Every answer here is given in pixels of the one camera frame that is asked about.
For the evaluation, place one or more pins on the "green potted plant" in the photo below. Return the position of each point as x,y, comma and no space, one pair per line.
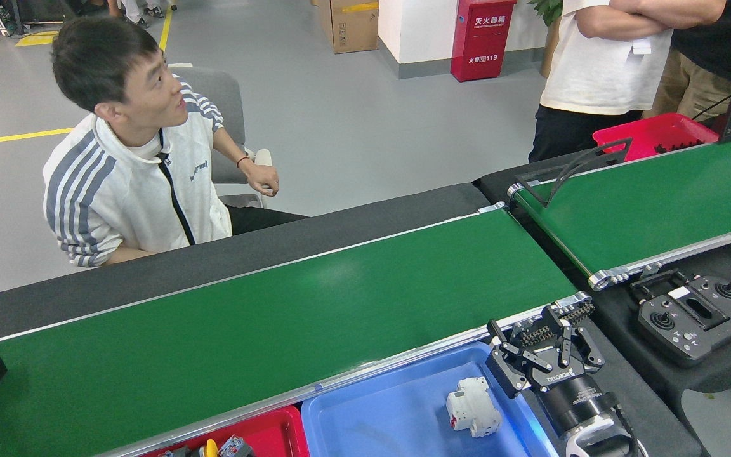
546,9

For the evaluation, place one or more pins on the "green conveyor belt with guide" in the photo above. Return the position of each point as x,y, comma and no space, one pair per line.
657,203

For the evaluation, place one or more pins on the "blue plastic tray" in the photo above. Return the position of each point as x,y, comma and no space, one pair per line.
372,412

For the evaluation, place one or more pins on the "long green conveyor belt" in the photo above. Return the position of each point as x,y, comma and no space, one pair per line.
276,317

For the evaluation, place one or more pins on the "person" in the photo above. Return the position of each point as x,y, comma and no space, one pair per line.
131,9
594,70
118,190
708,32

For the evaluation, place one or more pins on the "person's left forearm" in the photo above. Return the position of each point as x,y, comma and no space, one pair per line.
229,146
670,11

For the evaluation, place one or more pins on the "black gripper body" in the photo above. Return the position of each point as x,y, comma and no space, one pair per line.
575,400

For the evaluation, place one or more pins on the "person's right forearm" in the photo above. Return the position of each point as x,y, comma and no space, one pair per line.
606,25
127,255

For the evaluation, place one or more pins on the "yellow mushroom push button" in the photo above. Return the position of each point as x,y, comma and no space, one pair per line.
235,447

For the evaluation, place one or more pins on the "red plastic bin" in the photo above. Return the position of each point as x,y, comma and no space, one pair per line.
645,136

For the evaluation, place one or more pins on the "grey office chair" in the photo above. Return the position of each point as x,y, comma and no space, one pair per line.
219,101

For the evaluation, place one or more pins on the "red plastic tray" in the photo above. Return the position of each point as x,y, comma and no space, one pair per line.
276,435

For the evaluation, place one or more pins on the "black triangular guide bracket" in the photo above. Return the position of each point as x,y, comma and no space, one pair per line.
533,187

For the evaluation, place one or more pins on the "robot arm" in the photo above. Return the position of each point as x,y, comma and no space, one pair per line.
600,438

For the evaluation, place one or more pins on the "black remote controller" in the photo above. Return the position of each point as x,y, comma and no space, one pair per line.
695,324

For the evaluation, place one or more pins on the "red fire extinguisher box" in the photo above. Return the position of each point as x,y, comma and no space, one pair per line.
480,44

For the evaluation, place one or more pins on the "person's left hand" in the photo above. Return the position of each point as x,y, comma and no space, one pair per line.
263,179

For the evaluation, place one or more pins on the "white circuit breaker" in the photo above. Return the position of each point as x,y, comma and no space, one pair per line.
473,406

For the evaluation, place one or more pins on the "brown cardboard box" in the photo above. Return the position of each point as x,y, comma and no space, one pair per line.
349,28

